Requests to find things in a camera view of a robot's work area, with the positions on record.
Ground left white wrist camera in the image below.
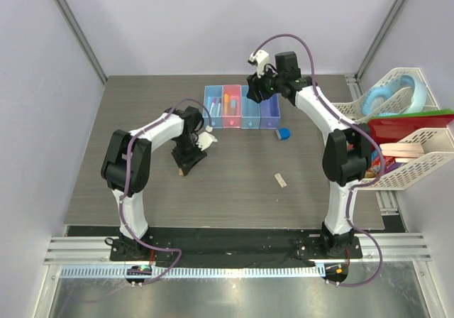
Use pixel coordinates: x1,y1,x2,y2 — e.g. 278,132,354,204
196,125,218,151

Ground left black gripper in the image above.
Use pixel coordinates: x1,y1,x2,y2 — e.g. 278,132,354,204
172,135,206,176

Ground blue-capped clear tube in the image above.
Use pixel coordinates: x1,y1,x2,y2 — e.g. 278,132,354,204
231,99,237,116

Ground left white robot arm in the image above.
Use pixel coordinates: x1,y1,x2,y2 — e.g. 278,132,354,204
101,106,217,261

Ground pink drawer bin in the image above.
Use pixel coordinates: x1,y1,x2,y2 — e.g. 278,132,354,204
221,84,241,128

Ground red folder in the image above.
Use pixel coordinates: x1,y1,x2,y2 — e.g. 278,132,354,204
367,114,453,145

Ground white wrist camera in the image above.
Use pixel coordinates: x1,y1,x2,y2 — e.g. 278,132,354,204
248,50,273,78
196,125,218,151

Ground white pink-capped marker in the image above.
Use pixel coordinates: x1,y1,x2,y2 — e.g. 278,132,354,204
209,97,217,116

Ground white brown-capped marker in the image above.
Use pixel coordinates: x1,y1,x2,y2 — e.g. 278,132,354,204
216,98,222,117

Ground purple drawer bin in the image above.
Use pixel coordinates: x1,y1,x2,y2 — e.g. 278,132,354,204
259,94,281,130

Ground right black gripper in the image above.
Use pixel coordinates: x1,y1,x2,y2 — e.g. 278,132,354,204
246,63,283,104

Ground beige eraser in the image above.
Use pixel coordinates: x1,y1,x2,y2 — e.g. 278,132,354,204
275,173,287,188

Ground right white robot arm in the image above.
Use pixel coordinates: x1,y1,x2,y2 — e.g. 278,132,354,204
247,50,371,258

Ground colourful book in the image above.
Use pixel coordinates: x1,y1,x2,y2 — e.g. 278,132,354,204
365,149,412,180

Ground slotted cable duct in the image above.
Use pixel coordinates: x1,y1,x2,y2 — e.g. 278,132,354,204
60,264,326,280

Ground aluminium rail frame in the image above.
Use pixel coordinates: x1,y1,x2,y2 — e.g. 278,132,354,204
45,234,431,268

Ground yellow highlighter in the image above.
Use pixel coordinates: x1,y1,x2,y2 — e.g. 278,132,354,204
223,93,230,116

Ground white mesh file rack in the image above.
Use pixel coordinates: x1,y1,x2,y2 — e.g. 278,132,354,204
335,67,453,190

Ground light blue headphones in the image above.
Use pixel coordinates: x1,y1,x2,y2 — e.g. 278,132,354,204
360,75,428,116

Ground green folder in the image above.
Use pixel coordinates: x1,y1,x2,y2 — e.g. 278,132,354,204
367,109,453,123

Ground light blue drawer bin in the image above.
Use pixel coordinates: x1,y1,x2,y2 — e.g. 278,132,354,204
203,85,223,129

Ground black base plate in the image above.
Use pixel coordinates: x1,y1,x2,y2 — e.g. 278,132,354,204
67,226,362,267

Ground blue stamp block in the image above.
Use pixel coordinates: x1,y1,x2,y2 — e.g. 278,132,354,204
276,128,291,141

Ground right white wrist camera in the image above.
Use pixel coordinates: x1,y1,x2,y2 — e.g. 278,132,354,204
248,50,273,78

